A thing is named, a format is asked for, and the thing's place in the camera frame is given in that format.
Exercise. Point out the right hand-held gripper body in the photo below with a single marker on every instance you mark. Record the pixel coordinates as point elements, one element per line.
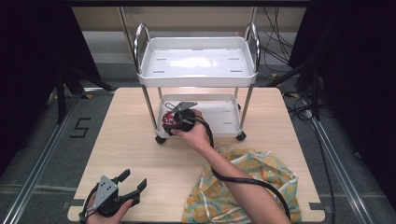
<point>184,119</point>

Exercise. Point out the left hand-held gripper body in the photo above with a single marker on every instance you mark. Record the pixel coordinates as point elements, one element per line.
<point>106,194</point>

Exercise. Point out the red round can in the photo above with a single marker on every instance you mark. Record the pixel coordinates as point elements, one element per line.
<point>168,118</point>

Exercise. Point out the white two-tier trolley cart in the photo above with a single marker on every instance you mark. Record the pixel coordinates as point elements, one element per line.
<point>197,62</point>

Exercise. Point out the person's right hand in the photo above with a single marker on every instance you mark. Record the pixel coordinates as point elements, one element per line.
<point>194,137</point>

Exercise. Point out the person's left hand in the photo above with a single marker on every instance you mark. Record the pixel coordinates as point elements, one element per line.
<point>116,213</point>

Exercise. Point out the floral green orange cloth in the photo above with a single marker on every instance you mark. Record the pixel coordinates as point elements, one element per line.
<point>205,199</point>

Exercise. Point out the black metal stand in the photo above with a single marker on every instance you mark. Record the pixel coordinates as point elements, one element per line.
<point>314,93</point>
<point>62,93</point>

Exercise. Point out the black curtain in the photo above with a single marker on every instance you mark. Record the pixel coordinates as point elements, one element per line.
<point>358,77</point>
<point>28,62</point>

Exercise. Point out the metal floor rail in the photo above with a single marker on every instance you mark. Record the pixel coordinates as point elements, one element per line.
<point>339,168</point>
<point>34,174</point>

